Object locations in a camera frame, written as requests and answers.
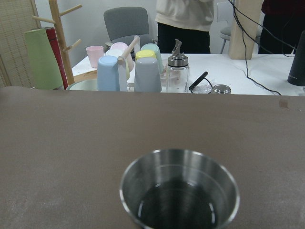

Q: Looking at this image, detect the steel jigger cup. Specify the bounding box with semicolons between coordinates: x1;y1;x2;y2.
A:
120;149;240;229

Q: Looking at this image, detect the grey plastic cup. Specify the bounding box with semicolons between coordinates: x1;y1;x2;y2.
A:
134;57;162;92

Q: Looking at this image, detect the glass dispenser jar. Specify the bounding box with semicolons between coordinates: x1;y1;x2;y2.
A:
166;39;190;93

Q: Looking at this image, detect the white cup rack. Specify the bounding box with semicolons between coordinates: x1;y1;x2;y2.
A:
117;35;141;92

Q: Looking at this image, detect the blue plastic cup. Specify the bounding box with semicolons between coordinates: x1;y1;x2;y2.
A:
97;55;120;91

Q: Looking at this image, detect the yellow plastic cup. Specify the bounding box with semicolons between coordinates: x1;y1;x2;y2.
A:
135;50;156;60

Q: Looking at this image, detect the green plastic cup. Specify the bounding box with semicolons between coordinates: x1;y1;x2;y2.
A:
141;43;164;74

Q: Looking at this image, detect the metal jar lid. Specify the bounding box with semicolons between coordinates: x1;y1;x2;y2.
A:
211;84;231;94

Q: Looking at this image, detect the pink plastic cup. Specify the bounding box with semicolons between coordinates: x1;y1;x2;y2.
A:
86;46;104;68

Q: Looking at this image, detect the grey office chair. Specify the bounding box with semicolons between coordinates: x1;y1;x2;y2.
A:
103;7;154;46

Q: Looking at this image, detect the wooden coat stand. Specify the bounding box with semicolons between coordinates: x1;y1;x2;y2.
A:
31;0;82;85

